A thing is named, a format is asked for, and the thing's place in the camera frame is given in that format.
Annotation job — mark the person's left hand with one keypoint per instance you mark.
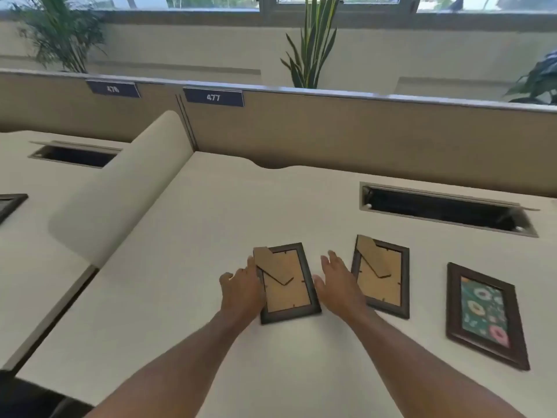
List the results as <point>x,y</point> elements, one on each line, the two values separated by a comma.
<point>241,293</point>

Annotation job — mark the person's right hand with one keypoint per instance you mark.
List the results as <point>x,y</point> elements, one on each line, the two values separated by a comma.
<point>341,291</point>

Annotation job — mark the person's right thumb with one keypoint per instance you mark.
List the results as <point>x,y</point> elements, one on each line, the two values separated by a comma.
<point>319,283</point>

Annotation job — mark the person's left thumb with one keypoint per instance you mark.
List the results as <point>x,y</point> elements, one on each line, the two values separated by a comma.
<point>226,278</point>

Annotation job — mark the dark photo frame cardboard back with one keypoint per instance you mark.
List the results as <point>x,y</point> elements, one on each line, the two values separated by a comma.
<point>287,295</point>
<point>383,282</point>

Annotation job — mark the person's right forearm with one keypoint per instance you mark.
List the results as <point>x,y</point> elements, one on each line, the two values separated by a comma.
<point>417,370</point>

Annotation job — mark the person's left forearm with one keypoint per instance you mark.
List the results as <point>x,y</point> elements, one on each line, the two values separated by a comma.
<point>174,370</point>

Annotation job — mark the beige rounded desk divider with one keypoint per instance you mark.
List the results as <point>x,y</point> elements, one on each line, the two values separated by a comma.
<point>126,187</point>

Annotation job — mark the beige desk partition panel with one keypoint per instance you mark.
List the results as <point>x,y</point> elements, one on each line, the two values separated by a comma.
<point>348,134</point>

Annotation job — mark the blue desk label plate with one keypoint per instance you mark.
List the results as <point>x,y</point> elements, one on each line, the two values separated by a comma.
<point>213,97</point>
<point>113,89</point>

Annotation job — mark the green snake plant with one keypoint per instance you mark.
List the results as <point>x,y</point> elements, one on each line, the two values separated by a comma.
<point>311,47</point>

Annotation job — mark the green palm plant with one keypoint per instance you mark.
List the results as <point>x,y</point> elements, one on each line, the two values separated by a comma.
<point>61,34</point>

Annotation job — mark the dark green leafy plant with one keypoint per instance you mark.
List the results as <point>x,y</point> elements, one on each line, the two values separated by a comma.
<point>537,80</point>

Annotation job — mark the dark frame with donut picture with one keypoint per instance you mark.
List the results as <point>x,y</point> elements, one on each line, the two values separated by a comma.
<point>485,313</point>

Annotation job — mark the grey window frame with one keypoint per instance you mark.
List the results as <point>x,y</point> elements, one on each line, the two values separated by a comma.
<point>348,8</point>

